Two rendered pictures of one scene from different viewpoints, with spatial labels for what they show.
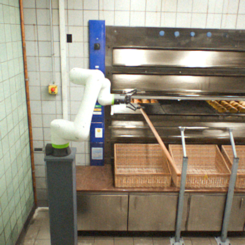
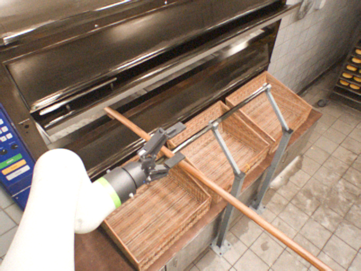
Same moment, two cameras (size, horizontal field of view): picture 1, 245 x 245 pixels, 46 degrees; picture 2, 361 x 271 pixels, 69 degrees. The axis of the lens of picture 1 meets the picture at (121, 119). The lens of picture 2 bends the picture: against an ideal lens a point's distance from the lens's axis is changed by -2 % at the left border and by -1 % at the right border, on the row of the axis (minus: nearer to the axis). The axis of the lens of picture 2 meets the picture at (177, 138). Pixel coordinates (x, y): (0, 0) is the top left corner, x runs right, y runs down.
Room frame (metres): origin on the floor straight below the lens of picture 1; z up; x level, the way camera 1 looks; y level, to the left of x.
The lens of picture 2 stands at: (2.05, 0.19, 2.10)
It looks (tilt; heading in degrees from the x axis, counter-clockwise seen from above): 47 degrees down; 319
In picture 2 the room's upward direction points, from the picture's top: straight up
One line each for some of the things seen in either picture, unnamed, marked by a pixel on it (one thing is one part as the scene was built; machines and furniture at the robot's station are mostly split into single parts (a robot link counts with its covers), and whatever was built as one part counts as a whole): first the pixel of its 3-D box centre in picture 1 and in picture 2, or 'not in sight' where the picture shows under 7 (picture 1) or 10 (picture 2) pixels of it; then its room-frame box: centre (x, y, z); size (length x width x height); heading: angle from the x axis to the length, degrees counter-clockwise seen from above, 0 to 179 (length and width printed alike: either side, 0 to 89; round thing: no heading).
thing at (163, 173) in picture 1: (140, 164); (149, 201); (2.76, -0.21, 0.72); 0.56 x 0.49 x 0.28; 93
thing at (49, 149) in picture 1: (52, 149); not in sight; (1.93, 0.49, 1.23); 0.26 x 0.15 x 0.06; 93
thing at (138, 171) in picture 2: (125, 99); (141, 170); (2.47, -0.03, 1.48); 0.09 x 0.07 x 0.08; 93
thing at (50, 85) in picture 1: (53, 88); not in sight; (2.96, 0.72, 1.46); 0.10 x 0.07 x 0.10; 92
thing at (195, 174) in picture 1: (197, 164); (218, 148); (2.78, -0.82, 0.72); 0.56 x 0.49 x 0.28; 93
